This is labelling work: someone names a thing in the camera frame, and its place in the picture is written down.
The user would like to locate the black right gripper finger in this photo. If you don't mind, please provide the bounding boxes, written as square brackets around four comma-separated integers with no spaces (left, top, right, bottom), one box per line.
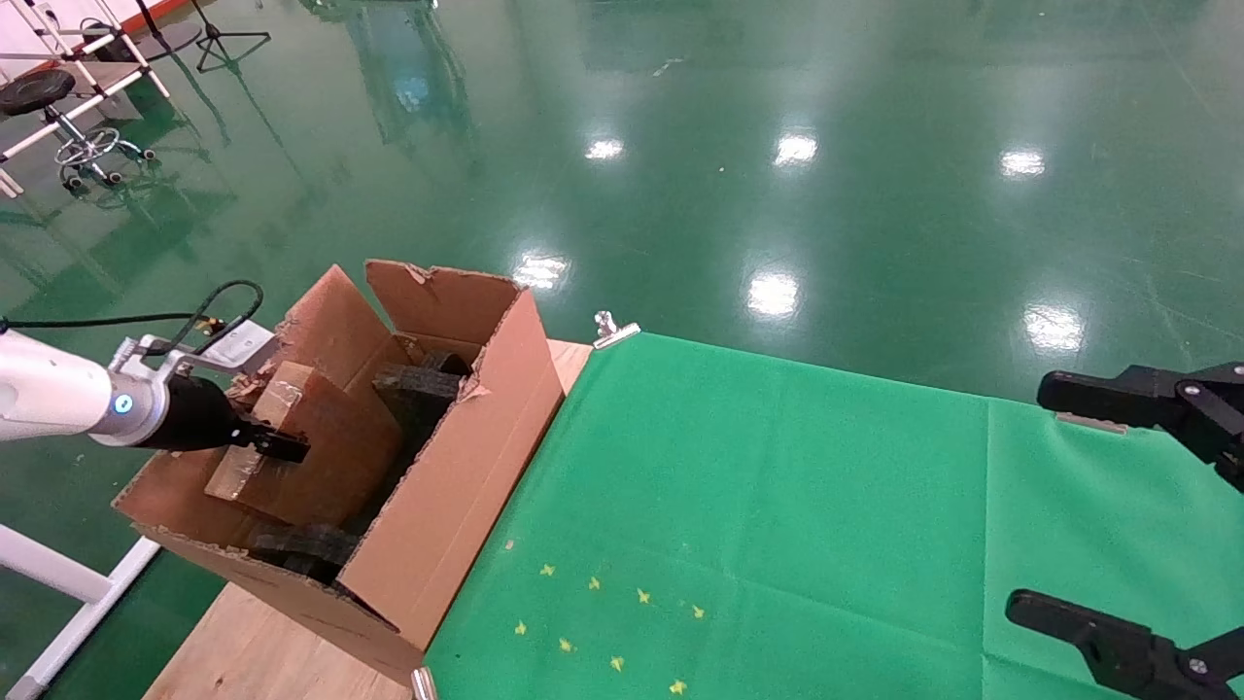
[1036,363,1244,492]
[1004,588,1244,700]

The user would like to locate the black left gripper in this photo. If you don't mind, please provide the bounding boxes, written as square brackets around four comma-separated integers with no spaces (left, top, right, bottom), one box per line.
[146,374,312,465]

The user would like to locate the small brown cardboard box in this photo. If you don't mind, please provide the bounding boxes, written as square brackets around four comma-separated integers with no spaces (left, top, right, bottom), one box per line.
[204,360,405,532]

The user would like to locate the large open cardboard carton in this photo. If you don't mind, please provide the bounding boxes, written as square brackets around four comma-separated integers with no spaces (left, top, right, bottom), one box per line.
[112,258,567,686]

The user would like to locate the green table cloth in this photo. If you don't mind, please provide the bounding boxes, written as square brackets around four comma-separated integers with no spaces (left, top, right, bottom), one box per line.
[425,331,1244,700]

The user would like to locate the white pipe rack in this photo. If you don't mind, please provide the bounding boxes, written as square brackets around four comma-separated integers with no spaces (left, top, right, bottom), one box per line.
[0,0,174,197]

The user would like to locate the black tripod stand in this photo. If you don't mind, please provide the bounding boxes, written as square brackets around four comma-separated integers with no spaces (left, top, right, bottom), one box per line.
[190,0,273,74]

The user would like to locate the black round-base stand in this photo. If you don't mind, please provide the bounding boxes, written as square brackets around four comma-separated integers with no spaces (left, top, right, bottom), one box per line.
[132,0,204,61]

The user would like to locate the black wheeled stool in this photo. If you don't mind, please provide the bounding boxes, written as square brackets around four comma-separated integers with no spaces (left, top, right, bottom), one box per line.
[0,68,156,191]

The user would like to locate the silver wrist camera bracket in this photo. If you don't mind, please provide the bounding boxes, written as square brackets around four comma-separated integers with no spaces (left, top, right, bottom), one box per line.
[109,321,279,381]

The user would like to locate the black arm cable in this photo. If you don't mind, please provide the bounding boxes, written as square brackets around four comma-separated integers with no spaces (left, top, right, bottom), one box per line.
[0,280,265,357]

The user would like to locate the white table leg frame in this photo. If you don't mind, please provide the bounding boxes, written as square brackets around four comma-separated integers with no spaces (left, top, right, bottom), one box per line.
[0,525,164,700]

